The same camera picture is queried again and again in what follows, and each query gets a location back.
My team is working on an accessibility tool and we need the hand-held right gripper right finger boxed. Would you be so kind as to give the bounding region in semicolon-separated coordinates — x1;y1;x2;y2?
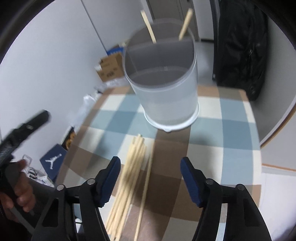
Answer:
180;156;273;241

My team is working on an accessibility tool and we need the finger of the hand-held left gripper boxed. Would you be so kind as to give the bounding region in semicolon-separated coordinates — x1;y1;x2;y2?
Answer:
14;110;51;140

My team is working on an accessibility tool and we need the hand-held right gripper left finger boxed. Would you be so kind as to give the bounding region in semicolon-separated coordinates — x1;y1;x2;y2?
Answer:
31;156;122;241

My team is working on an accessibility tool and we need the bundle of wooden chopsticks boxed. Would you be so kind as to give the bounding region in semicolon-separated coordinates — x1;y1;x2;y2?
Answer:
106;134;148;241

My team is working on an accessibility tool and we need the white utensil holder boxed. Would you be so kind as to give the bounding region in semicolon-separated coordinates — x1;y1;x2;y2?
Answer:
122;19;200;133

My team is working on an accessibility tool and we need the wooden chopstick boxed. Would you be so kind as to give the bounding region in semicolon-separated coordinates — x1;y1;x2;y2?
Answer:
141;10;157;44
179;8;193;41

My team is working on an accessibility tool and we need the person's left hand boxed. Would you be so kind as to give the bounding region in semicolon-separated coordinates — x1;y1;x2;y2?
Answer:
0;160;36;219

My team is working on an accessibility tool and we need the brown slipper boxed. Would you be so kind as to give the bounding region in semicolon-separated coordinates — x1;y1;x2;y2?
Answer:
62;132;77;149

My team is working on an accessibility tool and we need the dark blue shoebox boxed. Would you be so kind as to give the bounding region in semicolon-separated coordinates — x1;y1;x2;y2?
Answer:
39;144;68;182

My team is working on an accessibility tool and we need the checked tablecloth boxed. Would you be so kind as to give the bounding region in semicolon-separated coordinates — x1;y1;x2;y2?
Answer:
54;85;263;241

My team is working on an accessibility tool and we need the clear plastic bag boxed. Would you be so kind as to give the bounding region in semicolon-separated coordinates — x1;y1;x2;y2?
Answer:
82;81;109;109

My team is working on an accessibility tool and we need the white cabinet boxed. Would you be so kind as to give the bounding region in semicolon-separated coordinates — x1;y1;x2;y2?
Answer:
259;88;296;232

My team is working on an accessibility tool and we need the brown cardboard box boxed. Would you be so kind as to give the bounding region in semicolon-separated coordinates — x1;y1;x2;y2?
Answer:
94;53;125;82

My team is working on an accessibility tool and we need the blue cardboard box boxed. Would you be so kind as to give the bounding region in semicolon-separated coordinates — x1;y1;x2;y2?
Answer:
107;44;126;56

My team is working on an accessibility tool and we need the black backpack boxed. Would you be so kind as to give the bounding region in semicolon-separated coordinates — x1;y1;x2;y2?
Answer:
211;0;270;101

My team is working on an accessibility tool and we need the black sliding door frame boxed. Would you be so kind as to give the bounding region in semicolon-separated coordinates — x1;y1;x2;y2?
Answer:
209;0;220;80

